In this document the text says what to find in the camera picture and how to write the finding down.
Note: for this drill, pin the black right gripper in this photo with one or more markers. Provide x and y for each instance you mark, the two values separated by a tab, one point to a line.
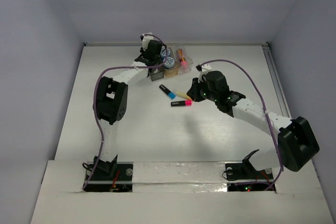
193	92

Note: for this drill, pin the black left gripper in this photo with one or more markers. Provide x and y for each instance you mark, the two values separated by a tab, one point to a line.
155	69

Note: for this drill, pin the blue white round jar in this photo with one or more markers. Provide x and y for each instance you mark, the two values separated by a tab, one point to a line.
169	63

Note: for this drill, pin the black blue highlighter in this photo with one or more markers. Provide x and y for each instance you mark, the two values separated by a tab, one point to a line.
168	92

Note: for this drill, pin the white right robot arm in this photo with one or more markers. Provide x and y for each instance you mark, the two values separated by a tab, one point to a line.
294	140

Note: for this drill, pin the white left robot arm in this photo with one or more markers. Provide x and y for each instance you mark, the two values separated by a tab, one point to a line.
110	104

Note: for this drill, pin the black pink highlighter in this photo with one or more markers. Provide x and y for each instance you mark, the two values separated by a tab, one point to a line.
181	103

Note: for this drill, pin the yellow highlighter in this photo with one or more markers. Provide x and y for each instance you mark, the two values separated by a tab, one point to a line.
182	95

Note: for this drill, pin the smoky grey plastic bin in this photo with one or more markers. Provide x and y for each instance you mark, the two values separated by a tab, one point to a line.
156	73

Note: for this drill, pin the clear plastic bin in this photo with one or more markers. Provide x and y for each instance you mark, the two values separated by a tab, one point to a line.
188	59

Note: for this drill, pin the white foam front board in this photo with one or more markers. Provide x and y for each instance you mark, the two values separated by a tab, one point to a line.
61	200

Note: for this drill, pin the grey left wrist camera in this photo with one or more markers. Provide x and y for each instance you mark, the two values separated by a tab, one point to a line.
146	38

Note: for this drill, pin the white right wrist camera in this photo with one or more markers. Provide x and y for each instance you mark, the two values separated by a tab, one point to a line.
203	68

